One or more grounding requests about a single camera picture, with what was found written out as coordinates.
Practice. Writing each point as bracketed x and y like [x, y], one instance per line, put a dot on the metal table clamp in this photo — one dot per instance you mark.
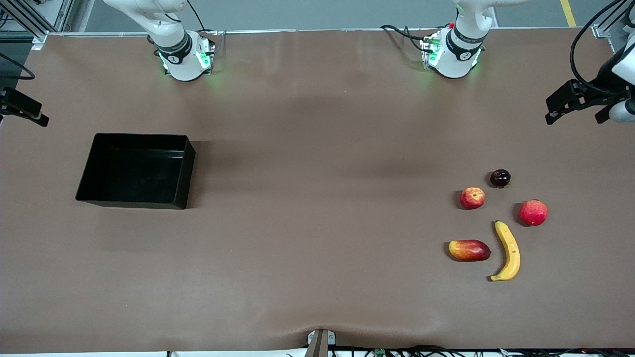
[321, 342]

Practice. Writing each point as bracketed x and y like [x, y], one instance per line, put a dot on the red yellow apple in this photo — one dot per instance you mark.
[472, 198]

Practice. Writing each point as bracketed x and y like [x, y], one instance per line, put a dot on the aluminium frame profile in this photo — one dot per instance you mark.
[30, 22]
[607, 32]

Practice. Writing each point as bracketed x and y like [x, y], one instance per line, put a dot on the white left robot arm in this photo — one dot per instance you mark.
[456, 54]

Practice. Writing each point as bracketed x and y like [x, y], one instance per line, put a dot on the red yellow mango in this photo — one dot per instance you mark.
[469, 250]

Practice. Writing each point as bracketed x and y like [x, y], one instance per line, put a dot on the yellow banana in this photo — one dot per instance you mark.
[511, 248]

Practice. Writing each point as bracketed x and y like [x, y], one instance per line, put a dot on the black plastic box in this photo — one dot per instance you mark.
[134, 173]

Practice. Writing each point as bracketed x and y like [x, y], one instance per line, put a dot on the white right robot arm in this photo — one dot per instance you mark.
[181, 59]

